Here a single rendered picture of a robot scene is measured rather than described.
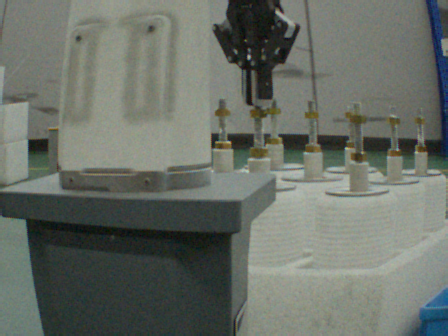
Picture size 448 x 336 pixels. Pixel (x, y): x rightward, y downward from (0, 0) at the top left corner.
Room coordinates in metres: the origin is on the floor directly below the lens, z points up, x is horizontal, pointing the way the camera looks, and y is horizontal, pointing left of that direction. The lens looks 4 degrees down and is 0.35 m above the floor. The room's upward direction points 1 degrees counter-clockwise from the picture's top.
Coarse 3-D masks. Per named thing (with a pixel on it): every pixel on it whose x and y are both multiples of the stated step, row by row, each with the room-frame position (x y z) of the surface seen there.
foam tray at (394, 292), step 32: (416, 256) 0.95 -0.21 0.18; (256, 288) 0.94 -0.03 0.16; (288, 288) 0.92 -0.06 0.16; (320, 288) 0.90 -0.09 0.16; (352, 288) 0.88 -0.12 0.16; (384, 288) 0.86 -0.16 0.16; (416, 288) 0.96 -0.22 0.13; (256, 320) 0.94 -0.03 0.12; (288, 320) 0.92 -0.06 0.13; (320, 320) 0.90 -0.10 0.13; (352, 320) 0.88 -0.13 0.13; (384, 320) 0.87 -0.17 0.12; (416, 320) 0.99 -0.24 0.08
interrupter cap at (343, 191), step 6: (348, 186) 1.00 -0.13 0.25; (372, 186) 0.99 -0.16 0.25; (378, 186) 0.99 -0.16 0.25; (384, 186) 0.98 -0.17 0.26; (330, 192) 0.95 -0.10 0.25; (336, 192) 0.94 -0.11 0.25; (342, 192) 0.94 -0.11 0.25; (348, 192) 0.93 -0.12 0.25; (354, 192) 0.94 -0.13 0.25; (360, 192) 0.93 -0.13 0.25; (366, 192) 0.93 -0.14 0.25; (372, 192) 0.93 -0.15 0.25; (378, 192) 0.93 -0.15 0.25; (384, 192) 0.94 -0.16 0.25
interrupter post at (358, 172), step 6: (354, 168) 0.96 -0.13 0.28; (360, 168) 0.95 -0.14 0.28; (366, 168) 0.96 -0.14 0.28; (354, 174) 0.96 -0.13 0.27; (360, 174) 0.95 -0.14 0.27; (366, 174) 0.96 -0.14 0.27; (354, 180) 0.96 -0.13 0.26; (360, 180) 0.95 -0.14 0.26; (366, 180) 0.96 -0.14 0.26; (354, 186) 0.96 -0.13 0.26; (360, 186) 0.96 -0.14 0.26; (366, 186) 0.96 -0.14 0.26
